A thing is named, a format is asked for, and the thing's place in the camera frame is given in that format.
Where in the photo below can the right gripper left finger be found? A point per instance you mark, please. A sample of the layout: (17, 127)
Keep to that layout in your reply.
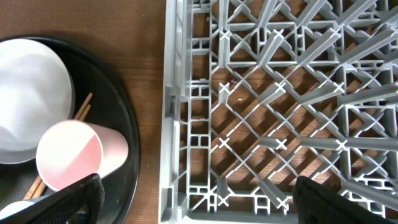
(80, 202)

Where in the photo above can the wooden chopstick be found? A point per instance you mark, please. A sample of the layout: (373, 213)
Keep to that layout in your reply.
(84, 112)
(81, 107)

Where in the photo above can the pink cup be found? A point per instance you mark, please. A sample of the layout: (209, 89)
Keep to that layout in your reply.
(71, 150)

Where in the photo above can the grey dishwasher rack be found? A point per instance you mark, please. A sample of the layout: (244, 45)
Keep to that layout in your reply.
(259, 93)

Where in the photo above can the grey round plate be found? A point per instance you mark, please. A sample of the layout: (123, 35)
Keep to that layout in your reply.
(37, 92)

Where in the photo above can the round black serving tray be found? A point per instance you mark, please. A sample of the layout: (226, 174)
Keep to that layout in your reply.
(111, 108)

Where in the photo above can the blue cup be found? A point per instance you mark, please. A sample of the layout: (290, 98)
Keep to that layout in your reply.
(15, 207)

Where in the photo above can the wooden chopstick right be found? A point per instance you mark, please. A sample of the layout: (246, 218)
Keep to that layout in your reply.
(84, 112)

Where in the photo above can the wooden chopstick left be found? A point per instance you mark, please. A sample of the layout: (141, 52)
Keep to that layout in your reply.
(81, 107)

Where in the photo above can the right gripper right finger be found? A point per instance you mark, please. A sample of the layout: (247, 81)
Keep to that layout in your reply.
(317, 204)

